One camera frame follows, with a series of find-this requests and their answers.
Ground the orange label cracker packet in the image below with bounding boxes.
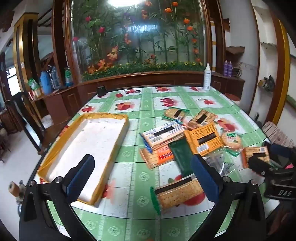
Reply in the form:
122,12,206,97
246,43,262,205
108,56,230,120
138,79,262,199
139,146,175,169

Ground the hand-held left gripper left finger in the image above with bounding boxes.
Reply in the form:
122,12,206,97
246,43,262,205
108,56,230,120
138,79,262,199
19,154,96,241

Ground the white spray bottle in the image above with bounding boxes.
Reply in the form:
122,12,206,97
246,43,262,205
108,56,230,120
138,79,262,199
203,63,212,91

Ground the orange snack packet barcode back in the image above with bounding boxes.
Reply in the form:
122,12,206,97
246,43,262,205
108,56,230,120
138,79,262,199
184,123,225,157

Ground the fruit print green tablecloth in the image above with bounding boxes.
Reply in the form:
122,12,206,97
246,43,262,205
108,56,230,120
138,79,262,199
33,85,281,241

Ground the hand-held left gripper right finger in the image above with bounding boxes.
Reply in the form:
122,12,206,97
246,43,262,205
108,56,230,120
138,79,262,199
191,153,267,241

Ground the white blue cracker packet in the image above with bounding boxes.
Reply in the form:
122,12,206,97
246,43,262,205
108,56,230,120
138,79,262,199
140,123,186,151

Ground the artificial flower glass display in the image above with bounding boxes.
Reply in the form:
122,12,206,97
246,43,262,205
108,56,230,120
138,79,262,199
65,0,212,81

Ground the small square cracker packet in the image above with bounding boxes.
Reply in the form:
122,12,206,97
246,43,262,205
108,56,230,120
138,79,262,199
242,146,270,169

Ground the silver clear snack packet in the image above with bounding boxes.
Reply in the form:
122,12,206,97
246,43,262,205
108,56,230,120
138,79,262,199
203,154,236,175

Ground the green label bottle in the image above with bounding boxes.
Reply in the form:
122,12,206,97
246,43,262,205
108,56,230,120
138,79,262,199
64,67,74,88

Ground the round cracker packet green wrapper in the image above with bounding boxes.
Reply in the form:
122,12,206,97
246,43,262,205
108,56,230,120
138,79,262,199
162,107,190,122

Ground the green bag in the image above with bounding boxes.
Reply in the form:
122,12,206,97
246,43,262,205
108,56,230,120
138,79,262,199
28,78,41,91

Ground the blue thermos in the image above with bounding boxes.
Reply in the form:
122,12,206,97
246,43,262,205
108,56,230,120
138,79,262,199
40,71,52,95

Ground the dark wooden chair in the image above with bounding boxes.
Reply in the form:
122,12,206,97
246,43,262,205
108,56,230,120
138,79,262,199
10,91,55,156

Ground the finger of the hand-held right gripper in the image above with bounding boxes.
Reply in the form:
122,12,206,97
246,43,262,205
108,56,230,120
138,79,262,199
248,155,276,177
264,141,296,168

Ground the cracker packet green end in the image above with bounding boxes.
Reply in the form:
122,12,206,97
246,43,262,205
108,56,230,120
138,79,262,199
150,175,205,215

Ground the dark green snack packet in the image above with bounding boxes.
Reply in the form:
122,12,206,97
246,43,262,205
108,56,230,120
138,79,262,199
168,141,197,178

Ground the round cracker packet white-green label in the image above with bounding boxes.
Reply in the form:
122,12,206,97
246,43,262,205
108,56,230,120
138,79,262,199
220,131,243,150

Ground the red stool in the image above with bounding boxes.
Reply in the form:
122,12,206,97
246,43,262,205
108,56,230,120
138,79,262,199
223,93,241,101

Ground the white foam tray yellow tape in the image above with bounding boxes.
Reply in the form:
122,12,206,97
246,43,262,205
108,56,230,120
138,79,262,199
37,112,129,207

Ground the striped cloth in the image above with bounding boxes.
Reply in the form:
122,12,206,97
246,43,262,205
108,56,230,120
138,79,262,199
262,122,296,149

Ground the wooden cabinet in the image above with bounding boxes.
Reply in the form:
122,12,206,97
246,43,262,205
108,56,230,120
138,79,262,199
30,71,245,121

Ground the brown-orange striped snack packet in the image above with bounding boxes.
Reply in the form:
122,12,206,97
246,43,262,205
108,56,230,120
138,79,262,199
186,109,217,130

